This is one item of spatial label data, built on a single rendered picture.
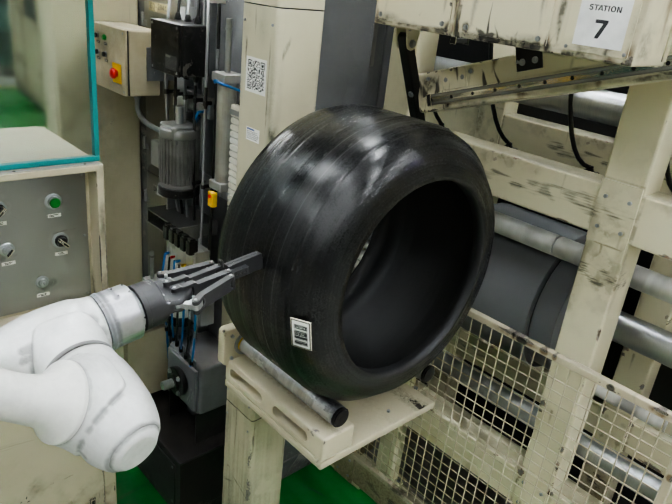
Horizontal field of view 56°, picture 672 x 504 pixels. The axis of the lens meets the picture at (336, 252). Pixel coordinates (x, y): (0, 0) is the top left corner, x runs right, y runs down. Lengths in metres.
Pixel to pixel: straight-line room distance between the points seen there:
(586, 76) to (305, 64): 0.58
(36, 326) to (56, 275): 0.75
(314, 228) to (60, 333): 0.42
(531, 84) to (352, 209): 0.54
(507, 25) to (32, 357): 0.99
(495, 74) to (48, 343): 1.05
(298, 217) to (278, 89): 0.40
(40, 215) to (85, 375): 0.84
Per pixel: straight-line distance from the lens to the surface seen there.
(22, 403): 0.81
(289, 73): 1.41
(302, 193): 1.10
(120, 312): 0.98
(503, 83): 1.47
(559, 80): 1.40
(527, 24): 1.29
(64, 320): 0.95
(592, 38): 1.22
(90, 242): 1.70
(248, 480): 1.89
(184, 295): 1.03
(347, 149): 1.12
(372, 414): 1.52
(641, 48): 1.21
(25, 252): 1.65
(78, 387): 0.83
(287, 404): 1.42
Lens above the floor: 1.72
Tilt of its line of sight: 23 degrees down
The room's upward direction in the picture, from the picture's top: 7 degrees clockwise
